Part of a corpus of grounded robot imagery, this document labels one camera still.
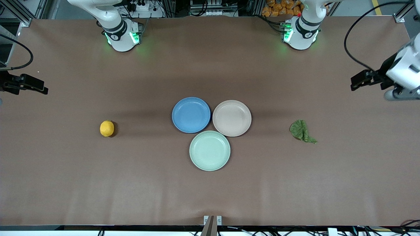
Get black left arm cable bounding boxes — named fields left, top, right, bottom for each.
left=344, top=1, right=414, bottom=71

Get green lettuce leaf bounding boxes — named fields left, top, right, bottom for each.
left=289, top=119, right=318, bottom=144

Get metal table edge bracket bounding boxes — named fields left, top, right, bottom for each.
left=200, top=215, right=222, bottom=236

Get aluminium frame profile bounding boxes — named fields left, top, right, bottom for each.
left=393, top=0, right=420, bottom=23
left=0, top=0, right=44, bottom=27

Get pale green plate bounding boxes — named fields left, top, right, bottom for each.
left=189, top=130, right=231, bottom=172

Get white power strip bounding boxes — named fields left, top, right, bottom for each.
left=126, top=0, right=155, bottom=12

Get beige pink plate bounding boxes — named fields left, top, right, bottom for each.
left=212, top=100, right=252, bottom=137

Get bag of oranges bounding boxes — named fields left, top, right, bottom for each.
left=261, top=0, right=304, bottom=17

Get blue plate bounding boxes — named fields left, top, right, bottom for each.
left=172, top=97, right=211, bottom=134

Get yellow lemon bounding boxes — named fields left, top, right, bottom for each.
left=100, top=120, right=115, bottom=137

